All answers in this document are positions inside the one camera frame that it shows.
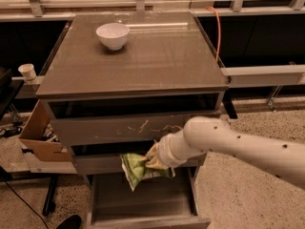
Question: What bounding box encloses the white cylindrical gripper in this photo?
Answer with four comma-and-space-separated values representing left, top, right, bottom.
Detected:
145, 131, 191, 170

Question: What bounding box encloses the green jalapeno chip bag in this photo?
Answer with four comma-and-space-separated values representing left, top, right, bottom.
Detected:
120, 153, 175, 191

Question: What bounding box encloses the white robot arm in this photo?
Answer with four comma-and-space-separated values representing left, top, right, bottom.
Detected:
146, 116, 305, 189

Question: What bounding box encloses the grey top drawer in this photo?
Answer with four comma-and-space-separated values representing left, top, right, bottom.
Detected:
49, 93, 222, 146

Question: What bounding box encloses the grey drawer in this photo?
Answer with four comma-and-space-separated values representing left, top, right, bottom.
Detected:
86, 168, 211, 229
68, 136, 210, 176
49, 93, 222, 146

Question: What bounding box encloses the grey bottom drawer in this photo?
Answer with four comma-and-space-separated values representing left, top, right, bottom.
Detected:
86, 168, 211, 229

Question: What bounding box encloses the grey middle drawer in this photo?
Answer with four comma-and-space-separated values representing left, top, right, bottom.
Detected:
68, 136, 210, 176

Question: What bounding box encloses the grey drawer cabinet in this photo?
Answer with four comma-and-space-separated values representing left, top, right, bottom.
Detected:
35, 11, 230, 229

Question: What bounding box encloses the black shoe tip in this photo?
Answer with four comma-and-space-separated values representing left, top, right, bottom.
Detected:
56, 215, 82, 229

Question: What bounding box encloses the black stand leg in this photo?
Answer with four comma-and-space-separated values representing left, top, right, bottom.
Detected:
42, 175, 58, 217

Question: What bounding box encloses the brown cardboard box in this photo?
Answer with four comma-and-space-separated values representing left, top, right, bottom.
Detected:
19, 101, 71, 162

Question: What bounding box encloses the white ceramic bowl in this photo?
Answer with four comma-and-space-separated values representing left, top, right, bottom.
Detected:
95, 23, 130, 51

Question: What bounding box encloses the white paper cup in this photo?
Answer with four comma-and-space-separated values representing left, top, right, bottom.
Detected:
18, 64, 37, 82

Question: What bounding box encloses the metal rail beam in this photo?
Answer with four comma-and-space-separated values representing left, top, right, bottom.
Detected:
221, 65, 305, 89

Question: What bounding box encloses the orange cable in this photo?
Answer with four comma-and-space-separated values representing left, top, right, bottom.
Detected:
205, 6, 222, 63

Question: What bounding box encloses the black cable on floor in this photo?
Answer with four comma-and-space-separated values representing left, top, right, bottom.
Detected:
0, 175, 51, 229

